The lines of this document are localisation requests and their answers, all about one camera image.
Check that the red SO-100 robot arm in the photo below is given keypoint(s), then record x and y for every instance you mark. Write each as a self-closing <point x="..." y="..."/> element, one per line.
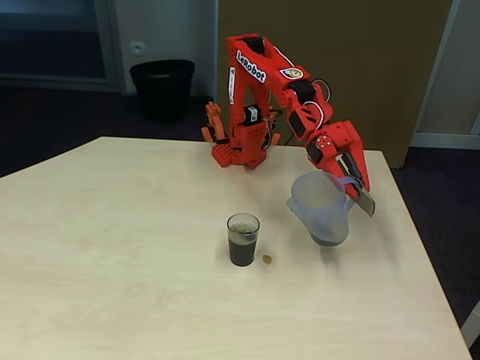
<point x="239" y="116"/>

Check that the grey chair part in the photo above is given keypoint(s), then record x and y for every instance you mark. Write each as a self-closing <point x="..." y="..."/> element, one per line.
<point x="473" y="326"/>

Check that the grey framed glass door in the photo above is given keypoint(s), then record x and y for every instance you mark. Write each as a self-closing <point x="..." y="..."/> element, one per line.
<point x="48" y="48"/>

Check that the small brown liquid spill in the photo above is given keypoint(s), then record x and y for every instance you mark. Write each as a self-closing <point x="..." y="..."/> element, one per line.
<point x="267" y="259"/>

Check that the white door frame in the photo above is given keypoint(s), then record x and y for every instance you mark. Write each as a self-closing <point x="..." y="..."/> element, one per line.
<point x="442" y="140"/>

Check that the white wall socket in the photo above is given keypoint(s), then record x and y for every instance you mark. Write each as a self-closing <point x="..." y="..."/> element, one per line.
<point x="138" y="48"/>

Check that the black trash bin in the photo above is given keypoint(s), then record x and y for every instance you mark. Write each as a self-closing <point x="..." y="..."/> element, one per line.
<point x="165" y="97"/>

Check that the translucent plastic cup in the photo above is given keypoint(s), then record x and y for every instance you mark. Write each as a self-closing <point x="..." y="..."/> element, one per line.
<point x="243" y="251"/>

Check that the orange table clamp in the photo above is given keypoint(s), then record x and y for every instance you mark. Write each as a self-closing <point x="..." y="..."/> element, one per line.
<point x="213" y="123"/>
<point x="275" y="138"/>

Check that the clear plastic pitcher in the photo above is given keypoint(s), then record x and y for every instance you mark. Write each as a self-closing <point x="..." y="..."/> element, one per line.
<point x="330" y="225"/>

